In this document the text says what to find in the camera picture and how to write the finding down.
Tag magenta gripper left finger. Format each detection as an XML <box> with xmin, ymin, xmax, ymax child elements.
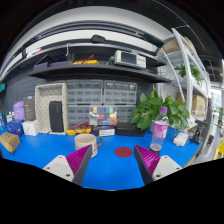
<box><xmin>44</xmin><ymin>145</ymin><xmax>92</xmax><ymax>185</ymax></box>

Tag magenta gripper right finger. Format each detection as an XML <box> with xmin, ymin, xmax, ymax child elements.
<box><xmin>134</xmin><ymin>145</ymin><xmax>182</xmax><ymax>185</ymax></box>

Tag clear plastic water bottle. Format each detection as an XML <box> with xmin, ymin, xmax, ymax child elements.
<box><xmin>150</xmin><ymin>106</ymin><xmax>169</xmax><ymax>155</ymax></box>

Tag beige ceramic mug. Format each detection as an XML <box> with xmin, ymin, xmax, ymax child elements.
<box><xmin>74</xmin><ymin>134</ymin><xmax>103</xmax><ymax>157</ymax></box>

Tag red round coaster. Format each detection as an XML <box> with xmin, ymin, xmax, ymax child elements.
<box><xmin>115</xmin><ymin>147</ymin><xmax>132</xmax><ymax>158</ymax></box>

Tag white power adapter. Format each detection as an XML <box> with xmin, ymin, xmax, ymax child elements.
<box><xmin>173</xmin><ymin>132</ymin><xmax>188</xmax><ymax>146</ymax></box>

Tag yellow red multimeter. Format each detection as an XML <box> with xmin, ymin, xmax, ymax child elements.
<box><xmin>66</xmin><ymin>122</ymin><xmax>92</xmax><ymax>135</ymax></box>

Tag black flat case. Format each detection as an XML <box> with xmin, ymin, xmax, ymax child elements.
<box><xmin>116</xmin><ymin>122</ymin><xmax>146</xmax><ymax>137</ymax></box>

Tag black labelled box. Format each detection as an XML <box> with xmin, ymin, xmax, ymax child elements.
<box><xmin>93</xmin><ymin>125</ymin><xmax>115</xmax><ymax>136</ymax></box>

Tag black clamp stand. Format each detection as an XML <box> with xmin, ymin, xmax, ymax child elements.
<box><xmin>190</xmin><ymin>120</ymin><xmax>208</xmax><ymax>145</ymax></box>

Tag green potted plant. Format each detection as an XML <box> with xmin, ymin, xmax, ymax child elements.
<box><xmin>129</xmin><ymin>85</ymin><xmax>191</xmax><ymax>132</ymax></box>

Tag clear compartment organiser box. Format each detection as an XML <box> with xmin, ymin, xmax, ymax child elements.
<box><xmin>89</xmin><ymin>106</ymin><xmax>117</xmax><ymax>126</ymax></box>

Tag white small box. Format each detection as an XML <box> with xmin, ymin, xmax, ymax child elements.
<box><xmin>23</xmin><ymin>120</ymin><xmax>40</xmax><ymax>136</ymax></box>

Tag black speaker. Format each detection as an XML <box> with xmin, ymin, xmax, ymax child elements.
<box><xmin>49</xmin><ymin>101</ymin><xmax>64</xmax><ymax>132</ymax></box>

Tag brown cardboard box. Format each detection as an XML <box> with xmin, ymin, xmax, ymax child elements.
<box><xmin>0</xmin><ymin>132</ymin><xmax>20</xmax><ymax>154</ymax></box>

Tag blue box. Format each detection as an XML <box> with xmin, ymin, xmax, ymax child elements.
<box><xmin>7</xmin><ymin>119</ymin><xmax>24</xmax><ymax>137</ymax></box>

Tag grey drawer cabinet left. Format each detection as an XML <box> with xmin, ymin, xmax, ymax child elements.
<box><xmin>66</xmin><ymin>80</ymin><xmax>103</xmax><ymax>127</ymax></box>

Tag grey drawer cabinet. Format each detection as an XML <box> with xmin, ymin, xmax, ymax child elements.
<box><xmin>103</xmin><ymin>80</ymin><xmax>137</xmax><ymax>123</ymax></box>
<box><xmin>66</xmin><ymin>80</ymin><xmax>103</xmax><ymax>127</ymax></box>

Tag grey drawer cabinet right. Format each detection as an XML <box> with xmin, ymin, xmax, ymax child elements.
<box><xmin>103</xmin><ymin>80</ymin><xmax>137</xmax><ymax>123</ymax></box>

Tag white pegboard tray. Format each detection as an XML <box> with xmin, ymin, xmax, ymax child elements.
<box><xmin>35</xmin><ymin>83</ymin><xmax>68</xmax><ymax>135</ymax></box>

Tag dark grey box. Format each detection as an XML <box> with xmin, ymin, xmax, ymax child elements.
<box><xmin>23</xmin><ymin>96</ymin><xmax>36</xmax><ymax>121</ymax></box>

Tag purple bag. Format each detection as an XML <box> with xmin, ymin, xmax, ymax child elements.
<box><xmin>13</xmin><ymin>101</ymin><xmax>25</xmax><ymax>120</ymax></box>

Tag white metal shelving rack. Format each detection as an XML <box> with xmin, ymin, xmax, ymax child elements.
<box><xmin>159</xmin><ymin>29</ymin><xmax>210</xmax><ymax>112</ymax></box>

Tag white oscilloscope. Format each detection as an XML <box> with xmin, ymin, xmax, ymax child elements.
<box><xmin>114</xmin><ymin>50</ymin><xmax>146</xmax><ymax>69</ymax></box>

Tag black wall shelf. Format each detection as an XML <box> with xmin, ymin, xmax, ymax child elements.
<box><xmin>27</xmin><ymin>42</ymin><xmax>172</xmax><ymax>84</ymax></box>

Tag yellow cables on shelf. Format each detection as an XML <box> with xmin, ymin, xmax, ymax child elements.
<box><xmin>72</xmin><ymin>54</ymin><xmax>100</xmax><ymax>66</ymax></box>

